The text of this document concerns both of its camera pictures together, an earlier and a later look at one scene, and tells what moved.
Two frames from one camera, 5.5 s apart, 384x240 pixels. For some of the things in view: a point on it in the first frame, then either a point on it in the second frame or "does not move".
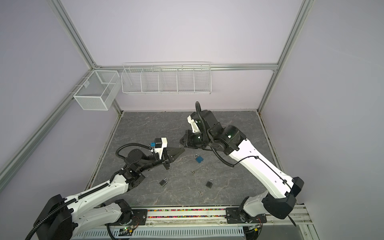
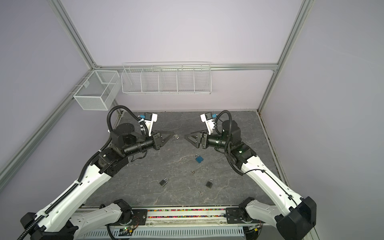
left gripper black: (168, 157) → (157, 137)
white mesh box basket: (99, 91) does not move
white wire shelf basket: (170, 79) does not move
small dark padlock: (164, 182) does not move
